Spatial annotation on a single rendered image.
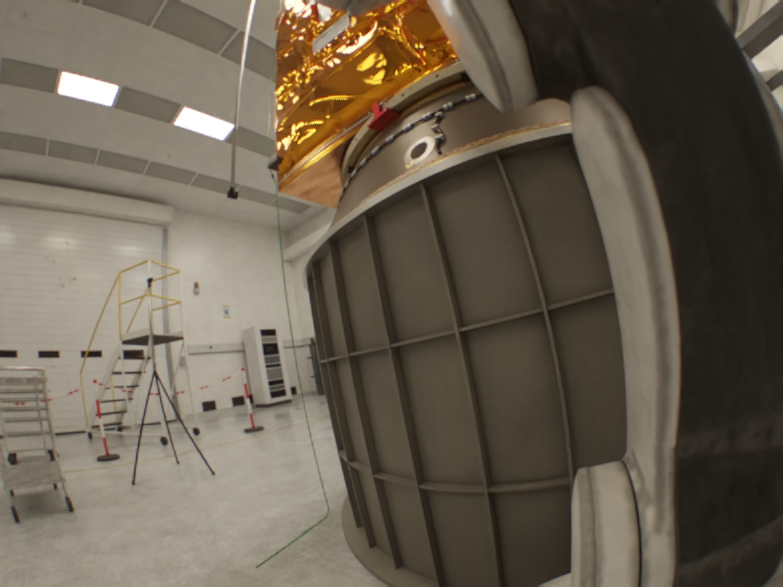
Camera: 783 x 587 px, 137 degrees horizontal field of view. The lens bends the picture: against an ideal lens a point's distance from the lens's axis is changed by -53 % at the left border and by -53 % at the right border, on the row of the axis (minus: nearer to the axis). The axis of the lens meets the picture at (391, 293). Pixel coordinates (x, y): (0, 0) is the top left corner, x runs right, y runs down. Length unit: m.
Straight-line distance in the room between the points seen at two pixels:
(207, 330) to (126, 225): 3.31
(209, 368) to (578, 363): 8.11
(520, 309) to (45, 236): 8.32
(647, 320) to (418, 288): 0.66
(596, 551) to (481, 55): 0.30
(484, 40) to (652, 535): 0.30
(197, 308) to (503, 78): 8.46
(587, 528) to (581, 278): 0.57
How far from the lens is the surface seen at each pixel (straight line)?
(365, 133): 1.44
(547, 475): 0.78
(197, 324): 8.45
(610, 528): 0.24
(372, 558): 1.30
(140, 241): 8.51
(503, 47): 0.19
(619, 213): 0.17
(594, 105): 0.17
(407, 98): 1.36
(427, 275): 0.78
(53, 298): 7.91
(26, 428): 4.62
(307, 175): 1.79
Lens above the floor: 0.76
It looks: 11 degrees up
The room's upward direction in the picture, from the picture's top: 11 degrees counter-clockwise
